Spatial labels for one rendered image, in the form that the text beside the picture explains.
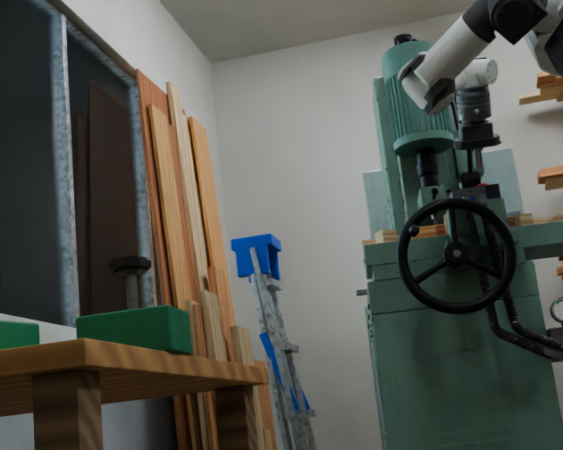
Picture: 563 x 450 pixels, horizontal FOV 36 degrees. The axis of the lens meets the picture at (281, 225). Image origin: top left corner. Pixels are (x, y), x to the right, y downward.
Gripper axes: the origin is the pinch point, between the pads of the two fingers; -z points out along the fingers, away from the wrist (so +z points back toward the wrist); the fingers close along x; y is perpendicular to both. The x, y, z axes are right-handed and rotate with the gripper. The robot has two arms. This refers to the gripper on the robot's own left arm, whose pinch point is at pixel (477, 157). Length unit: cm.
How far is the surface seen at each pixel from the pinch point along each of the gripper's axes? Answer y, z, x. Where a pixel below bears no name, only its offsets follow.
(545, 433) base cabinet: -36, -64, 5
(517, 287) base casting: -17.6, -31.9, 4.7
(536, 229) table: -10.1, -18.9, 12.2
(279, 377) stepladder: 47, -81, -68
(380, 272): -13.4, -24.6, -30.1
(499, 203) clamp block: -15.4, -9.0, 1.9
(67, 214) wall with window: 77, -20, -140
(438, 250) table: -11.4, -21.1, -14.1
